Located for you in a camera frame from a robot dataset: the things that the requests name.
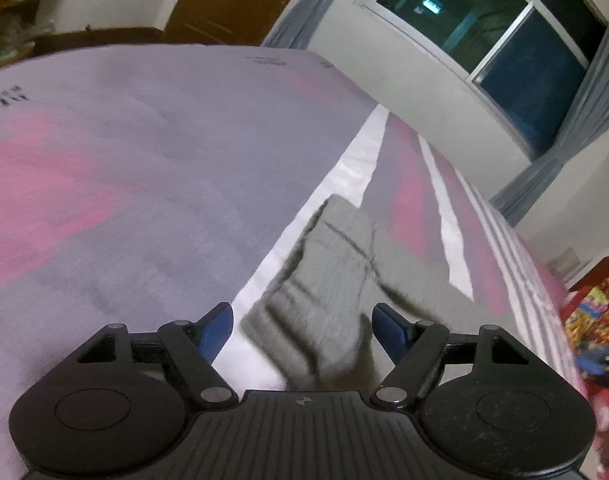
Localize wooden shelf with packets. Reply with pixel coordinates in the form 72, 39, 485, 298
0, 0, 65, 73

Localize pink grey striped bed sheet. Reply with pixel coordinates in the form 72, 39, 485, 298
0, 42, 592, 480

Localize grey blue curtain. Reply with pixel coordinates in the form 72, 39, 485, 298
490, 5, 609, 226
262, 0, 410, 51

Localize brown wooden door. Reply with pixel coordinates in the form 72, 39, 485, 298
163, 0, 321, 47

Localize white framed window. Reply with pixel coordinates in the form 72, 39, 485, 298
357, 0, 609, 161

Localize grey pants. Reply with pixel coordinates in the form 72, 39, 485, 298
240, 195, 485, 392

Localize dark wooden headboard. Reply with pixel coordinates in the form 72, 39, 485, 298
34, 26, 165, 53

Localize white wall socket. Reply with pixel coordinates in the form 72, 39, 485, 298
549, 247, 581, 276

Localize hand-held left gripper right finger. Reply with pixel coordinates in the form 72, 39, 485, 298
371, 302, 530, 411

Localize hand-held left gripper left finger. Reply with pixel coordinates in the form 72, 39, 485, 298
74, 302, 236, 408

